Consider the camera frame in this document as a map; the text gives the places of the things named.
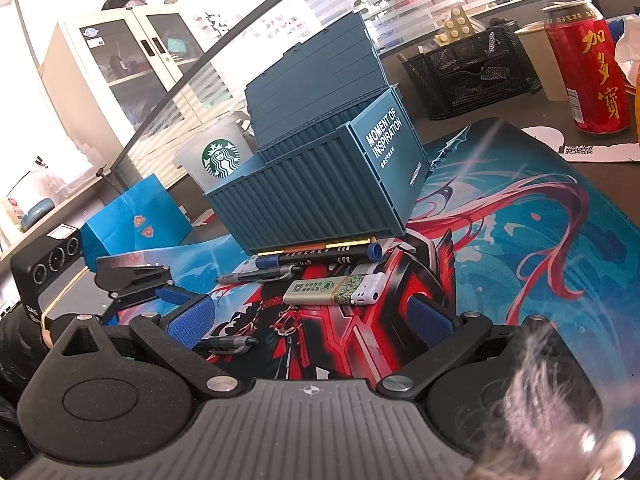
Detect dark pen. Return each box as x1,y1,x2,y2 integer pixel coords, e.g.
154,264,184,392
194,336,259,356

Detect blue paper gift bag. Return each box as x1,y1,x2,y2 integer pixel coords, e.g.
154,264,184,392
80,174,192,272

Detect grey black marker pen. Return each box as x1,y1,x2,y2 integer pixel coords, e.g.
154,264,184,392
217,264,303,285

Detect orange pencil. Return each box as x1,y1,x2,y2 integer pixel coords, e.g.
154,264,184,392
257,236,378,256

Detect colourful anime desk mat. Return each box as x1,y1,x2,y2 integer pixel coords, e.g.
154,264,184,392
137,119,639,399

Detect black pen blue cap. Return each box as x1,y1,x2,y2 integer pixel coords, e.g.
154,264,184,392
255,243,383,270

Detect Starbucks translucent plastic cup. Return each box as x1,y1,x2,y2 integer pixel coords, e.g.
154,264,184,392
174,110,256,192

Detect blue container storage box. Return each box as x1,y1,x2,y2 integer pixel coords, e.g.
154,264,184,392
206,13,431,254

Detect white glass door cabinet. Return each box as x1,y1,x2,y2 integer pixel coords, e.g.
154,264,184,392
39,6,204,166

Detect black mesh desk organizer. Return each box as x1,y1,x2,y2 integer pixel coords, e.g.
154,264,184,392
402,21,541,120

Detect white printed paper sheet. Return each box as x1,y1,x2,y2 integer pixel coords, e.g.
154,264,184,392
523,126,640,164

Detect red herbal tea can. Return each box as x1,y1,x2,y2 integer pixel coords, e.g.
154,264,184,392
542,0,630,136

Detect pill blister pack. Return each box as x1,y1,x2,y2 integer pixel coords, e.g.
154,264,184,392
435,6,475,47

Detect beige paper cup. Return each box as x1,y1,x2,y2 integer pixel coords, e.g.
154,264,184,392
515,22,568,102

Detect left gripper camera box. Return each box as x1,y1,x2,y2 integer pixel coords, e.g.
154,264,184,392
10,223,84,316

